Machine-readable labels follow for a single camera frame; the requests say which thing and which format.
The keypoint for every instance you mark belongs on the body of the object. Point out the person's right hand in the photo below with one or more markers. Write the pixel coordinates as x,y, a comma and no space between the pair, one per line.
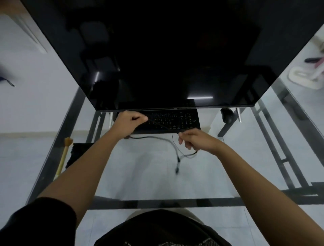
202,142

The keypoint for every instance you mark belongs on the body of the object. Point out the person's left hand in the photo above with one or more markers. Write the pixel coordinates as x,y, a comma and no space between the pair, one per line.
126,124

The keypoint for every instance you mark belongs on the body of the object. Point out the person's right thumb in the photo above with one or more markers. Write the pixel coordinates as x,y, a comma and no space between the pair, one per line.
189,132

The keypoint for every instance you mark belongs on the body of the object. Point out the person's left thumb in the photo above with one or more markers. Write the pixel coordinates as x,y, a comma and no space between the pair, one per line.
140,123

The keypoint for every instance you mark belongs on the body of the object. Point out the person's right forearm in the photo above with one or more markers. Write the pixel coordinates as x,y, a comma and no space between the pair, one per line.
263,192

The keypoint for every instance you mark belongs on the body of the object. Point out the person's left forearm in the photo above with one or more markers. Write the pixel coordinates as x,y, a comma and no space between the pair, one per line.
83,172

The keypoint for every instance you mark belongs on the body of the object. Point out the black keyboard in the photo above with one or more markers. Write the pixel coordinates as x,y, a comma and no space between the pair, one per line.
174,120

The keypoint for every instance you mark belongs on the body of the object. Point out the silver monitor stand leg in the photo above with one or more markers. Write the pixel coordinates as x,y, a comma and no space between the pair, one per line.
239,115
110,119

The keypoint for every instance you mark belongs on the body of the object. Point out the black computer mouse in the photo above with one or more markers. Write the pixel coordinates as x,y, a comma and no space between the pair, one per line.
227,115

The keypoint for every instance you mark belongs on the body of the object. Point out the black dustpan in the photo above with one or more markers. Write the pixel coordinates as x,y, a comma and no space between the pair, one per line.
78,152

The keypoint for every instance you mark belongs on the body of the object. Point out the large black monitor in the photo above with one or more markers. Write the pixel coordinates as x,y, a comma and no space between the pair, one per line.
164,50

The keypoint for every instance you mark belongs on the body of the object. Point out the person's black shirt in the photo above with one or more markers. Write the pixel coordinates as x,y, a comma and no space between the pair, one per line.
151,232

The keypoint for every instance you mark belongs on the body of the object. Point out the black metal desk frame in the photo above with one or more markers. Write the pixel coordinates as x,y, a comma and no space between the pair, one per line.
273,142

